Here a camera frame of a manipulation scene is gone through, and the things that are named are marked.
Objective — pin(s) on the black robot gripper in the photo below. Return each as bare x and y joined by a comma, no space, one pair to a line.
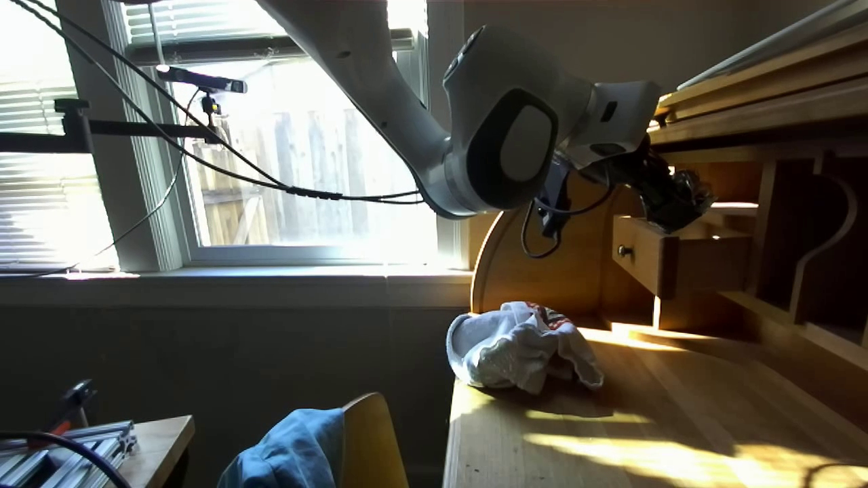
671,200

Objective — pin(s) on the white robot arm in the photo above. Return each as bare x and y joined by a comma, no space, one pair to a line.
515,114

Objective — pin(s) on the small wooden drawer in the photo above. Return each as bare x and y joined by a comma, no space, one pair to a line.
700,255

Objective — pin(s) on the wooden roll-top desk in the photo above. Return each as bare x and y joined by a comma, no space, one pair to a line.
757,387

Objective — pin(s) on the crumpled white cloth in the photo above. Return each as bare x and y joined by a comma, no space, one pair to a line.
519,345

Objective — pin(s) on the yellow wooden chair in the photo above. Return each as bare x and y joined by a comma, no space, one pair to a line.
372,457

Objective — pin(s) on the blue cloth on chair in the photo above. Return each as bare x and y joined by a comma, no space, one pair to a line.
303,451

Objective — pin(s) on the small wooden side table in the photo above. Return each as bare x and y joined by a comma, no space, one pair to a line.
161,455

